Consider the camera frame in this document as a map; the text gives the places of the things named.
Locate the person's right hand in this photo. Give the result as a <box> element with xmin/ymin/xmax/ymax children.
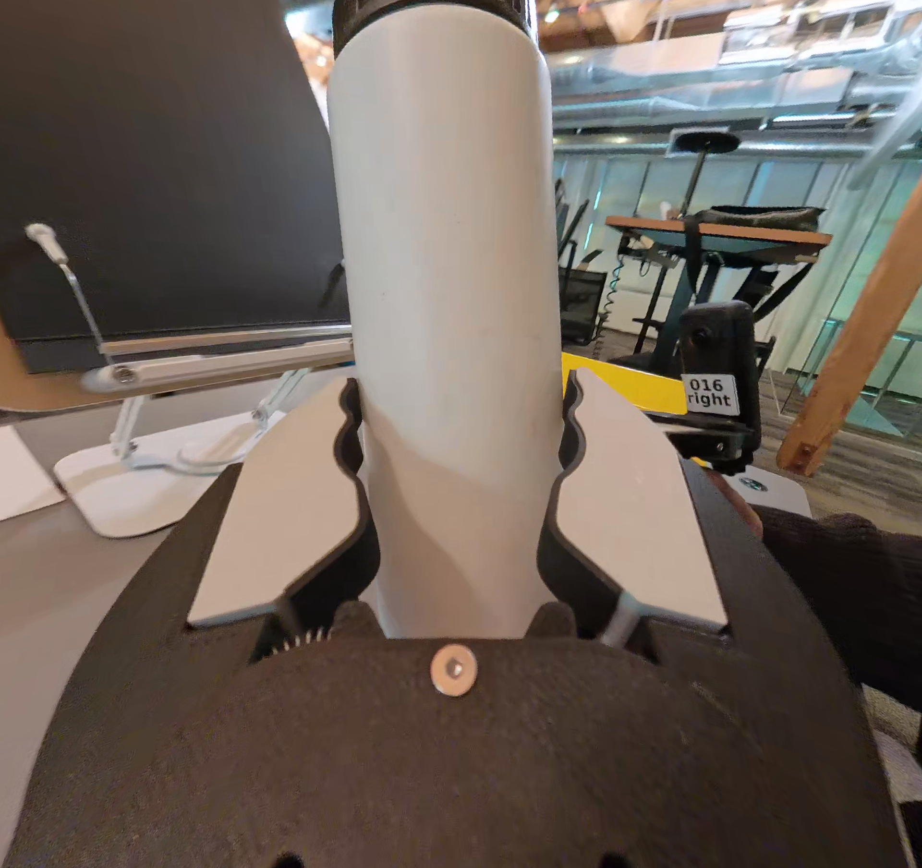
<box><xmin>709</xmin><ymin>470</ymin><xmax>764</xmax><ymax>539</ymax></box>

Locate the black bag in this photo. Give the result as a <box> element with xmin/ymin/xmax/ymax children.
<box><xmin>684</xmin><ymin>205</ymin><xmax>827</xmax><ymax>233</ymax></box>

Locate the black mesh office chair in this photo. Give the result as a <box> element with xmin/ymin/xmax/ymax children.
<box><xmin>558</xmin><ymin>266</ymin><xmax>608</xmax><ymax>348</ymax></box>

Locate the printed paper sheet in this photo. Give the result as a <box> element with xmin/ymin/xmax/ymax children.
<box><xmin>0</xmin><ymin>425</ymin><xmax>67</xmax><ymax>523</ymax></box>

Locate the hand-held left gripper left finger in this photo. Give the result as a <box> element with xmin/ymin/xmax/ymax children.
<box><xmin>187</xmin><ymin>377</ymin><xmax>381</xmax><ymax>637</ymax></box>

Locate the yellow plastic bin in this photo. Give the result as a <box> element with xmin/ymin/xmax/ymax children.
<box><xmin>562</xmin><ymin>351</ymin><xmax>690</xmax><ymax>417</ymax></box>

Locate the black panel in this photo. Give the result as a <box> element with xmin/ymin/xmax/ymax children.
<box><xmin>0</xmin><ymin>0</ymin><xmax>355</xmax><ymax>374</ymax></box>

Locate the white water bottle black cap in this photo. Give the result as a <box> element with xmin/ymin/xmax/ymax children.
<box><xmin>328</xmin><ymin>0</ymin><xmax>568</xmax><ymax>640</ymax></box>

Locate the wooden background desk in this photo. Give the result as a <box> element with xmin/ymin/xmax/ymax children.
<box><xmin>605</xmin><ymin>214</ymin><xmax>834</xmax><ymax>372</ymax></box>

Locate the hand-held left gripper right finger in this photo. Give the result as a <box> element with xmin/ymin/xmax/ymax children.
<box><xmin>536</xmin><ymin>367</ymin><xmax>730</xmax><ymax>647</ymax></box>

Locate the silver air duct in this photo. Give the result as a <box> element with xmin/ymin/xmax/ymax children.
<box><xmin>551</xmin><ymin>40</ymin><xmax>922</xmax><ymax>159</ymax></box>

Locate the black round pole stand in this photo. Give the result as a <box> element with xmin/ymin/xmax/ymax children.
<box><xmin>668</xmin><ymin>130</ymin><xmax>740</xmax><ymax>224</ymax></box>

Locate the wooden post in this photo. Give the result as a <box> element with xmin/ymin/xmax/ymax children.
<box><xmin>776</xmin><ymin>180</ymin><xmax>922</xmax><ymax>478</ymax></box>

